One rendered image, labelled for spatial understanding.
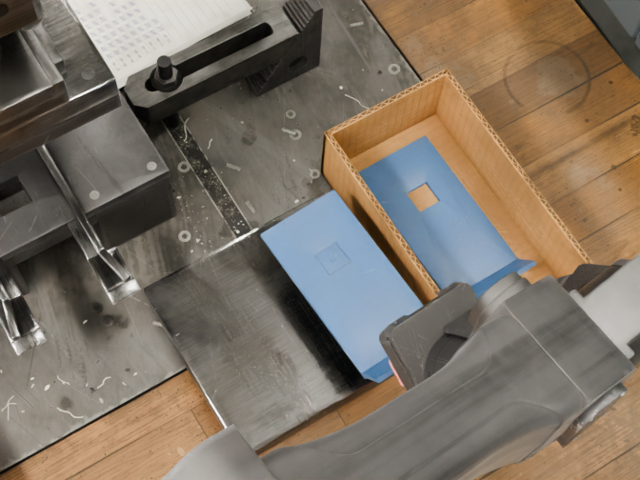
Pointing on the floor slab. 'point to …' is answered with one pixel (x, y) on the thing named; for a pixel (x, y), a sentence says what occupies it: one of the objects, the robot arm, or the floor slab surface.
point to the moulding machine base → (628, 15)
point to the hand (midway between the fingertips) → (410, 354)
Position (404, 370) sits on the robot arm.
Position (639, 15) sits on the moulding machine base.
